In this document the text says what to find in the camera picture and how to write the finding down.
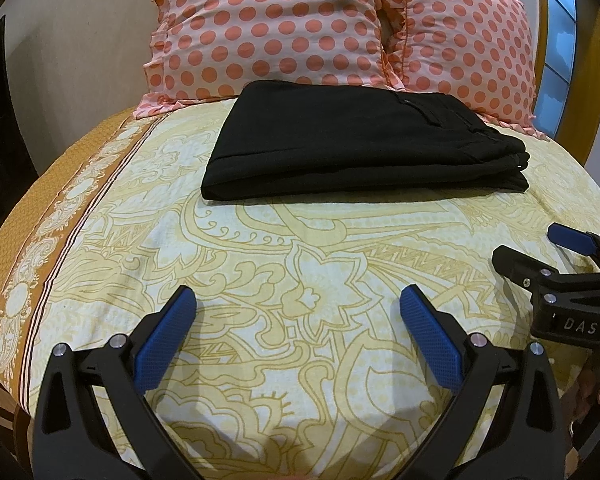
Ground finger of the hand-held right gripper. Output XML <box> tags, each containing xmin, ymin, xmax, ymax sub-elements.
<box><xmin>547</xmin><ymin>223</ymin><xmax>600</xmax><ymax>265</ymax></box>
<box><xmin>492</xmin><ymin>244</ymin><xmax>600</xmax><ymax>306</ymax></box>

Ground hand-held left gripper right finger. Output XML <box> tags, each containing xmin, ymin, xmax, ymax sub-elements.
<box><xmin>399</xmin><ymin>284</ymin><xmax>567</xmax><ymax>480</ymax></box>

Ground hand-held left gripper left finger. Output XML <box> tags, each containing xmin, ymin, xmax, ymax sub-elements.
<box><xmin>32</xmin><ymin>285</ymin><xmax>197</xmax><ymax>480</ymax></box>

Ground black pants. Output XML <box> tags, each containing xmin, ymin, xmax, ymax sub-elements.
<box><xmin>200</xmin><ymin>80</ymin><xmax>532</xmax><ymax>202</ymax></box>

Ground yellow patterned bed cover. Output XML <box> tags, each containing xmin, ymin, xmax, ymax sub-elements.
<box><xmin>0</xmin><ymin>95</ymin><xmax>600</xmax><ymax>480</ymax></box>

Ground glass window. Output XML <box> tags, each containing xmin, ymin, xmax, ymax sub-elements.
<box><xmin>536</xmin><ymin>0</ymin><xmax>579</xmax><ymax>137</ymax></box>

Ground pink polka dot pillow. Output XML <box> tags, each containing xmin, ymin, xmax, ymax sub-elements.
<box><xmin>380</xmin><ymin>0</ymin><xmax>539</xmax><ymax>137</ymax></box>
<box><xmin>132</xmin><ymin>0</ymin><xmax>407</xmax><ymax>119</ymax></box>

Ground dark cabinet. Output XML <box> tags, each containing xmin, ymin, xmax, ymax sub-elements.
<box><xmin>0</xmin><ymin>15</ymin><xmax>37</xmax><ymax>242</ymax></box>

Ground wooden window frame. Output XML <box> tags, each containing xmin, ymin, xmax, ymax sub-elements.
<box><xmin>466</xmin><ymin>0</ymin><xmax>600</xmax><ymax>167</ymax></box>

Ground dark wooden bed frame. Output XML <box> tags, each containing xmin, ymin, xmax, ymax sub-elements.
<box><xmin>0</xmin><ymin>362</ymin><xmax>32</xmax><ymax>480</ymax></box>

